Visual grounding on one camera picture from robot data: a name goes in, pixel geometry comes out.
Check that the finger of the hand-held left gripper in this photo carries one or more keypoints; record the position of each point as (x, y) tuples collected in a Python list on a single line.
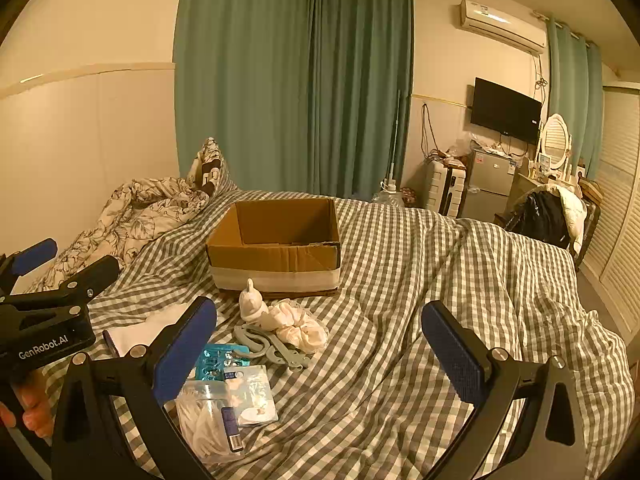
[(35, 255), (82, 277)]

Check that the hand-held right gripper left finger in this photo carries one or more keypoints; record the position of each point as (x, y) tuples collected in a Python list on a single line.
[(184, 356)]

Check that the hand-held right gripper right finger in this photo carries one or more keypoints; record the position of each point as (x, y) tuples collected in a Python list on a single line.
[(450, 355)]

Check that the blue blister pack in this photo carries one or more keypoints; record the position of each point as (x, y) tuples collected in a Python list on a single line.
[(220, 360)]

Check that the white cloth with dark trim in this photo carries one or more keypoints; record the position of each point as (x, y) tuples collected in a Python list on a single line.
[(135, 335)]

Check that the clear cotton swab jar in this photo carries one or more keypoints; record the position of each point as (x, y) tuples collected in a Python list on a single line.
[(200, 425)]

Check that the white sachet packet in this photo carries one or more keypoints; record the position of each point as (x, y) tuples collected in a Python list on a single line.
[(256, 395)]

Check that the small white bottle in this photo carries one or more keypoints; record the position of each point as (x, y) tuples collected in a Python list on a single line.
[(251, 307)]

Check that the white fabric scrunchie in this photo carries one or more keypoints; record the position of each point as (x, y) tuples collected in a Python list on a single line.
[(300, 330)]

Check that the cardboard box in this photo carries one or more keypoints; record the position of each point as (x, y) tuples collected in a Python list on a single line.
[(280, 260)]

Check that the person's left hand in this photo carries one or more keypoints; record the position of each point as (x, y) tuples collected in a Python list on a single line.
[(32, 405)]

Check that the floral quilt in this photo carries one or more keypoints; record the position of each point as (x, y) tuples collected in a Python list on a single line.
[(140, 210)]

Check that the white suitcase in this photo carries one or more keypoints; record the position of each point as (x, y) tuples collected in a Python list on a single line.
[(445, 187)]

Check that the floral pillow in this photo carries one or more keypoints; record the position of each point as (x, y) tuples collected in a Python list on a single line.
[(205, 160)]

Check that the clear water jug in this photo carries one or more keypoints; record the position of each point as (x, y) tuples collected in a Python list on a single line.
[(387, 196)]

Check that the silver small fridge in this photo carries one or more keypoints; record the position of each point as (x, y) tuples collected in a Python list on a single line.
[(487, 185)]

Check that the wooden dressing table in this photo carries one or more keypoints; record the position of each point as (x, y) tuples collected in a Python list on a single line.
[(525, 185)]

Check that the white jacket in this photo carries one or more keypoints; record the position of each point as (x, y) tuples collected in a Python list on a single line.
[(575, 215)]

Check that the clear plastic bag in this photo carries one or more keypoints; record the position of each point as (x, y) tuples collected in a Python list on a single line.
[(480, 142)]

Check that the thin white pole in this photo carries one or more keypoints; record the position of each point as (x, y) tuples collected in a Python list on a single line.
[(396, 135)]

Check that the louvered wardrobe doors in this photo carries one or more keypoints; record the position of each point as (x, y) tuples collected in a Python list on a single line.
[(615, 185)]

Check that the white oval mirror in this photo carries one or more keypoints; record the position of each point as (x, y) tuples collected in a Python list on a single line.
[(556, 142)]

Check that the wide green curtain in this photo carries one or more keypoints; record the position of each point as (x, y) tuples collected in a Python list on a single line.
[(240, 85)]

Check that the narrow green curtain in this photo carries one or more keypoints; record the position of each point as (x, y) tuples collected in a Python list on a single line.
[(570, 95)]

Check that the white air conditioner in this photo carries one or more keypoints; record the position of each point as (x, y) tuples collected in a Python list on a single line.
[(500, 25)]

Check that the black wall television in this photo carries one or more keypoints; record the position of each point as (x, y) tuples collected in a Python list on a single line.
[(505, 110)]

